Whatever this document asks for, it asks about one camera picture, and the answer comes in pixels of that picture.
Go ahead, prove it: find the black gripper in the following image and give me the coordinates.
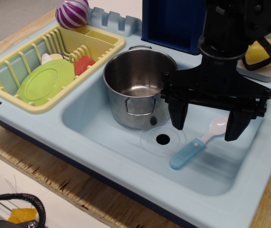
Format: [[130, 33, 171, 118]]
[[161, 56, 271, 142]]

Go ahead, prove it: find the blue handled white spoon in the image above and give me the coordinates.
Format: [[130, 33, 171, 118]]
[[169, 116, 228, 170]]

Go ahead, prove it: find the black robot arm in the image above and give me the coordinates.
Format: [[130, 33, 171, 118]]
[[161, 0, 271, 141]]

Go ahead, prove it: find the stainless steel pot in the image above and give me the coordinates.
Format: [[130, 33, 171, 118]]
[[103, 45, 177, 130]]

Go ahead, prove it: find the grey toy faucet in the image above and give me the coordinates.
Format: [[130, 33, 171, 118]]
[[237, 60, 271, 82]]

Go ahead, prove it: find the yellow toy potato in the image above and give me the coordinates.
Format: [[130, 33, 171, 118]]
[[243, 38, 271, 70]]

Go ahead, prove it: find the dark blue plastic bin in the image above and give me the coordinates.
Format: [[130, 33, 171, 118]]
[[142, 0, 206, 55]]

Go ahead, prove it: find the red toy food block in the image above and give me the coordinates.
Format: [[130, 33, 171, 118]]
[[74, 56, 95, 76]]

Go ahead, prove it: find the green plastic plate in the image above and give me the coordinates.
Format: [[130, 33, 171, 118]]
[[16, 59, 75, 106]]

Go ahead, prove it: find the purple striped toy onion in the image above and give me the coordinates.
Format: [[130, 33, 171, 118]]
[[55, 0, 90, 29]]

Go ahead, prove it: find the white purple toy slice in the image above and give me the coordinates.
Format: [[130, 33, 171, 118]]
[[41, 53, 65, 65]]

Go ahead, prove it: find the yellow dish rack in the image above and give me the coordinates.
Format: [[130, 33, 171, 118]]
[[0, 25, 126, 114]]

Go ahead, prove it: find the yellow tape piece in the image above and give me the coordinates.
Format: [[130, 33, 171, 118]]
[[7, 208, 38, 224]]

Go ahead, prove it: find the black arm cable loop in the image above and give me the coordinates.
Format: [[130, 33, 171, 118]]
[[241, 38, 271, 71]]

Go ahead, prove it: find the black braided cable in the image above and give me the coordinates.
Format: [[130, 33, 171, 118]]
[[0, 193, 47, 228]]

